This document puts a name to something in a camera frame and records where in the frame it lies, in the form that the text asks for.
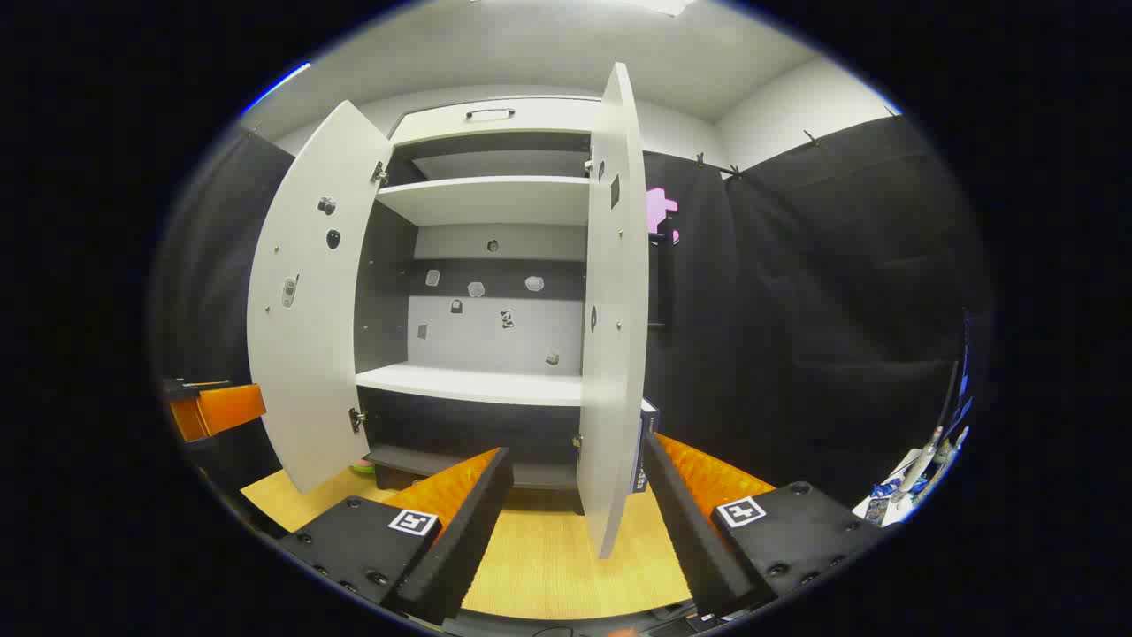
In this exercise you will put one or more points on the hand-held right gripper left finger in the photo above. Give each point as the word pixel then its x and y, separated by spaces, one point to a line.
pixel 469 540

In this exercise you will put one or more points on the white cabinet shelf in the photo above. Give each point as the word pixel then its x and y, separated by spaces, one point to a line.
pixel 478 385
pixel 486 202

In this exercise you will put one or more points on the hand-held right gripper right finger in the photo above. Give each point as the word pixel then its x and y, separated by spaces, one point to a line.
pixel 685 531

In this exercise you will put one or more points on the dark blue box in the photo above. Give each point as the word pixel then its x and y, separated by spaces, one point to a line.
pixel 644 442

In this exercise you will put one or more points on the white and grey cabinet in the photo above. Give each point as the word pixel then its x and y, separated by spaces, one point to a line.
pixel 495 341

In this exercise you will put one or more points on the black backdrop cloth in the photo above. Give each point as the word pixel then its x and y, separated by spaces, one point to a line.
pixel 840 310

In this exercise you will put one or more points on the white side table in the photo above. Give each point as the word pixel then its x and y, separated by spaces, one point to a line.
pixel 911 487

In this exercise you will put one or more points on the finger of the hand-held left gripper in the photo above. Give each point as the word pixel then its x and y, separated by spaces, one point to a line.
pixel 230 409

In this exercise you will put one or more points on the white cabinet drawer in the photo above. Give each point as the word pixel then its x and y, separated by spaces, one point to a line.
pixel 548 119

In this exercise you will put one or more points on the pink star plush toy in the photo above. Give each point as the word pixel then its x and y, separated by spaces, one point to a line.
pixel 363 466

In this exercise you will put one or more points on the white cabinet door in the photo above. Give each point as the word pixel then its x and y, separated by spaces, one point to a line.
pixel 309 336
pixel 615 354

